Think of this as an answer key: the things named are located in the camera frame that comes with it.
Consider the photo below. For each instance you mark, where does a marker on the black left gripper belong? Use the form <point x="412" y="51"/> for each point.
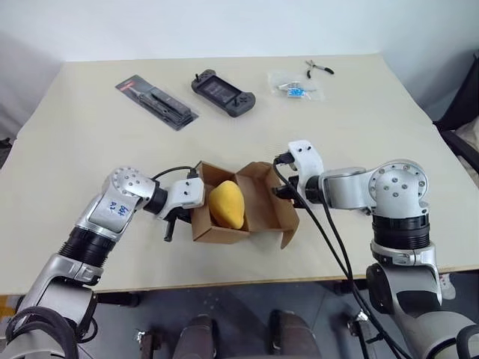
<point x="181" y="215"/>

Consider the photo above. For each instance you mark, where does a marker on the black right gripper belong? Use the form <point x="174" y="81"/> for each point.
<point x="295" y="190"/>

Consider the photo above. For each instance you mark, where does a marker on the brown cardboard box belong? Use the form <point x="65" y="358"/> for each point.
<point x="262" y="202"/>

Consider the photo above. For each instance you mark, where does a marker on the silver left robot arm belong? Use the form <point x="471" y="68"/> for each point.
<point x="108" y="213"/>

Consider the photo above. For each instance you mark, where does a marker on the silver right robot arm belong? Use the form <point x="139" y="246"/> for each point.
<point x="396" y="190"/>

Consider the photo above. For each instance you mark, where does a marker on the yellow mango shaped item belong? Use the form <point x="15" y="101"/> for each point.
<point x="226" y="203"/>

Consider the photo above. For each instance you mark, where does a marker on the small blue part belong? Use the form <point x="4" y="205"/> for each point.
<point x="295" y="92"/>

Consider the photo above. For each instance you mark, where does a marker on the clear plastic parts bag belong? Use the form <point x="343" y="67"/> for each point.
<point x="314" y="93"/>

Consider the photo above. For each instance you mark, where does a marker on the small silver metal parts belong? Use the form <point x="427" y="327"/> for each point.
<point x="288" y="85"/>

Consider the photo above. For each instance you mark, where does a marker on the black handheld game controller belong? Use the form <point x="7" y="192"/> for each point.
<point x="222" y="93"/>

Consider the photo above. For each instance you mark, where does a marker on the black packaged tool blister pack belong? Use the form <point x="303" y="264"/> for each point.
<point x="159" y="102"/>

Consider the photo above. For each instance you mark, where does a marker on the dark rounded shape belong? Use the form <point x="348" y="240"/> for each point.
<point x="196" y="338"/>
<point x="292" y="336"/>

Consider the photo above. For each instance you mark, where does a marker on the white and red shoe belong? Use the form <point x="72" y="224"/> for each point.
<point x="447" y="286"/>

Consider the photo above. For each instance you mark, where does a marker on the yellow floor object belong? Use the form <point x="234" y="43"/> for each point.
<point x="7" y="306"/>

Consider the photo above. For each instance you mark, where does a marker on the person in beige clothing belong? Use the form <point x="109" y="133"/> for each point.
<point x="469" y="138"/>

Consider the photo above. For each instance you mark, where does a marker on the black office chair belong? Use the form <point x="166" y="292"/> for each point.
<point x="460" y="112"/>

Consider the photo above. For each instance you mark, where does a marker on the black curved armrest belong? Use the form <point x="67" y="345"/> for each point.
<point x="464" y="336"/>

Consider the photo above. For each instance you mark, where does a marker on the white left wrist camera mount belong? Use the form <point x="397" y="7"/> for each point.
<point x="185" y="194"/>

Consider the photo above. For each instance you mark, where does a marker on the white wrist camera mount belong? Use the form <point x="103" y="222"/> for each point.
<point x="308" y="161"/>
<point x="185" y="194"/>

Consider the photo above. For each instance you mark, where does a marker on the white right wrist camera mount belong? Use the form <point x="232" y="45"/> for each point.
<point x="308" y="161"/>

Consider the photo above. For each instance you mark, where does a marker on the black table frame bar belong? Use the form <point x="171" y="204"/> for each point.
<point x="119" y="299"/>

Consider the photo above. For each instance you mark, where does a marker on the black object at wall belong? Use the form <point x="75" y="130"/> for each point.
<point x="5" y="147"/>

